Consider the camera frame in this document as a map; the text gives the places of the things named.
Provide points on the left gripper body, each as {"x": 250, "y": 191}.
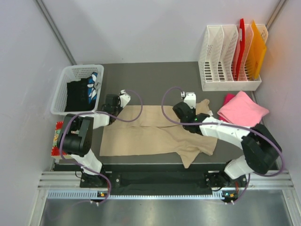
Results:
{"x": 118, "y": 108}

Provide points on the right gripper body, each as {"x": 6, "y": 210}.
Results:
{"x": 194, "y": 109}

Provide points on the beige t shirt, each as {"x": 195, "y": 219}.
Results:
{"x": 153, "y": 134}

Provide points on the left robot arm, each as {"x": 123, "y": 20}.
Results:
{"x": 75, "y": 139}

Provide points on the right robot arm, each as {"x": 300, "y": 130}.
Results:
{"x": 260, "y": 149}

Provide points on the blue white t shirt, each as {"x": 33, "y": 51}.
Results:
{"x": 91, "y": 87}

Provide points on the black t shirt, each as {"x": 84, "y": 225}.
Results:
{"x": 78, "y": 96}

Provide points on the white plastic basket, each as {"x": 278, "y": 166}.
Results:
{"x": 74, "y": 73}

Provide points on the light pink folded cloth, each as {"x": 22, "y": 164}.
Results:
{"x": 242, "y": 110}

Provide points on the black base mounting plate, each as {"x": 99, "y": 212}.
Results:
{"x": 160, "y": 180}

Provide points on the white file organizer rack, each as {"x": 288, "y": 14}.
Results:
{"x": 216, "y": 61}

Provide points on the orange folder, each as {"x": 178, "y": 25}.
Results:
{"x": 256, "y": 53}

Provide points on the red folder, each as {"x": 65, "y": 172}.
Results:
{"x": 239, "y": 49}

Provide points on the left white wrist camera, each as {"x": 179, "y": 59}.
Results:
{"x": 124, "y": 98}

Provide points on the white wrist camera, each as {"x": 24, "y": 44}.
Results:
{"x": 189, "y": 98}
{"x": 124, "y": 98}

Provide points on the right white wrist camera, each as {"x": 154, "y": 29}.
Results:
{"x": 189, "y": 98}

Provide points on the aluminium frame rail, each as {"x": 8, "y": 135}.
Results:
{"x": 68, "y": 180}

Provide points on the white slotted cable duct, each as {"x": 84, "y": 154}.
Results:
{"x": 96, "y": 195}

